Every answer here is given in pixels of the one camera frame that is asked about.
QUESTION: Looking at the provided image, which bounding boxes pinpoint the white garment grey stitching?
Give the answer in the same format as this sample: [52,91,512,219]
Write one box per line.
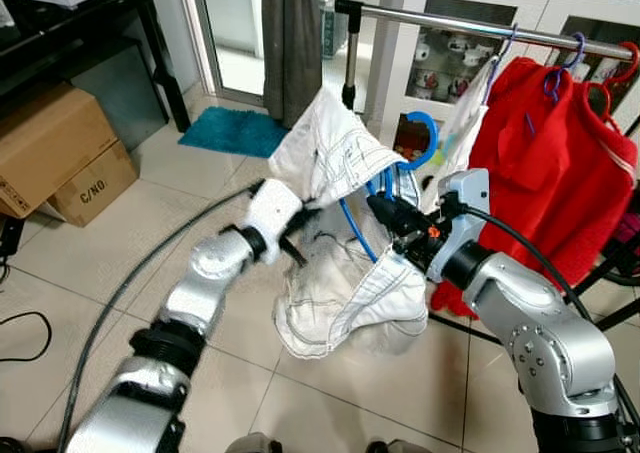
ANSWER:
[268,85,433,359]

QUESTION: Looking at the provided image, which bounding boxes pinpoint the grey robot right leg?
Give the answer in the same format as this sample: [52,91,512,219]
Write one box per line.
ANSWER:
[365,438,433,453]

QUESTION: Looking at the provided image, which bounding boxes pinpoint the aluminium sliding glass door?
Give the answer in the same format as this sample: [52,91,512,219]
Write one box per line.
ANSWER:
[180,0,346,109]

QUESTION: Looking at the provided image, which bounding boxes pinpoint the black desk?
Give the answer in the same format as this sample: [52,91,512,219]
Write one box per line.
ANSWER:
[0,0,191,134]

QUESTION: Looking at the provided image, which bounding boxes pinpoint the grey curtain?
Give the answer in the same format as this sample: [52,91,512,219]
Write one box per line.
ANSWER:
[262,0,323,129]

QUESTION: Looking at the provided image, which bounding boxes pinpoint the purple plastic hanger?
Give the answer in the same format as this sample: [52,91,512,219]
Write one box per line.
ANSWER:
[543,31,588,104]
[485,25,521,104]

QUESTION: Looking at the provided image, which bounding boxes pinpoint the white monster print T-shirt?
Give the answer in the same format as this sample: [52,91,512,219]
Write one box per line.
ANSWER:
[430,58,498,214]

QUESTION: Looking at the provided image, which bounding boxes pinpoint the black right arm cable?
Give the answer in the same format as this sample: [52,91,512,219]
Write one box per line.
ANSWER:
[455,203,640,434]

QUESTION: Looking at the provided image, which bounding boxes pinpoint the plain red shirt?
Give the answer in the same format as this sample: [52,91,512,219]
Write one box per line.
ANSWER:
[432,56,621,319]

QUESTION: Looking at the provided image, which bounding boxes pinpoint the black power strip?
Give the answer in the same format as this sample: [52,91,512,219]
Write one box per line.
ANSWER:
[0,216,26,264]

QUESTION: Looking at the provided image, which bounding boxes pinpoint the red shirt white trim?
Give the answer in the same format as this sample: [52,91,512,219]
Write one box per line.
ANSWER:
[590,83,640,274]

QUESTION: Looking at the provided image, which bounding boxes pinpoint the teal floor mat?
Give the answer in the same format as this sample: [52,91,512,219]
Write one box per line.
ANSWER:
[178,106,291,160]

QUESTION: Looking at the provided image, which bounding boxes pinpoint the grey panel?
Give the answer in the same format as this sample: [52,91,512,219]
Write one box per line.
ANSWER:
[70,45,169,152]

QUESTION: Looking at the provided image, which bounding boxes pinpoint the chrome clothes rack black legs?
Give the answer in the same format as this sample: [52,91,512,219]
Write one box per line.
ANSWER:
[335,0,640,114]

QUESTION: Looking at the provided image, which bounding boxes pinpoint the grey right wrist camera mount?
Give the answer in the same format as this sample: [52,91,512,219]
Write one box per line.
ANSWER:
[425,168,493,284]

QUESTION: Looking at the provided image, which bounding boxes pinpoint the cardboard box printed C/NO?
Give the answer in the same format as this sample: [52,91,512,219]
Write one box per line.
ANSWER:
[45,138,139,227]

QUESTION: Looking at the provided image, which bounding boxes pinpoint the blue plastic hanger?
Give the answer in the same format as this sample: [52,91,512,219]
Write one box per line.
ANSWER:
[338,110,441,266]

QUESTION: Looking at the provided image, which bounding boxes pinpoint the black floor cable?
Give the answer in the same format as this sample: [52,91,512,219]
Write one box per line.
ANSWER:
[0,311,53,364]

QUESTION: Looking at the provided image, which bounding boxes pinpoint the large plain cardboard box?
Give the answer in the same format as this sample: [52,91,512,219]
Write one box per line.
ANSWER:
[0,83,119,219]

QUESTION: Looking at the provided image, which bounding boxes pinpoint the red plastic hanger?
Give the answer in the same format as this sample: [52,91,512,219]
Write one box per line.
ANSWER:
[585,41,640,124]

